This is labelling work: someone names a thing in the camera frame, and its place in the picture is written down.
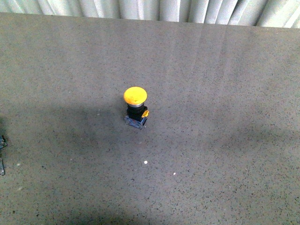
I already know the white pleated curtain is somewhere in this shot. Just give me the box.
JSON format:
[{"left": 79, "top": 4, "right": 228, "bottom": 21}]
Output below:
[{"left": 0, "top": 0, "right": 300, "bottom": 29}]

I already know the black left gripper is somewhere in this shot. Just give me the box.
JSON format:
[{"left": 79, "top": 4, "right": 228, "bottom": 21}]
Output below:
[{"left": 0, "top": 135, "right": 7, "bottom": 176}]

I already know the yellow mushroom push button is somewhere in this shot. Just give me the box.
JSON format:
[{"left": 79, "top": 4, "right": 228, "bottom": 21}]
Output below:
[{"left": 123, "top": 87, "right": 149, "bottom": 129}]

